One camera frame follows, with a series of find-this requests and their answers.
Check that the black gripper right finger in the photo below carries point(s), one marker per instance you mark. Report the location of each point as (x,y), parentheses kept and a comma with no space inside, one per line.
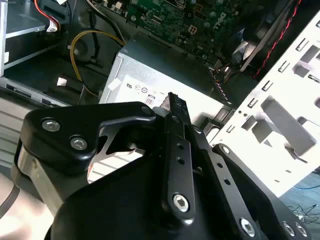
(233,200)

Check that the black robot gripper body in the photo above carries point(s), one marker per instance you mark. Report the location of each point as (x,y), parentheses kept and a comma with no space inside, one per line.
(125,205)

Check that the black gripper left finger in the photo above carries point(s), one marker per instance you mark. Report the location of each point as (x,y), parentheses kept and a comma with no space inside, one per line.
(62,130)

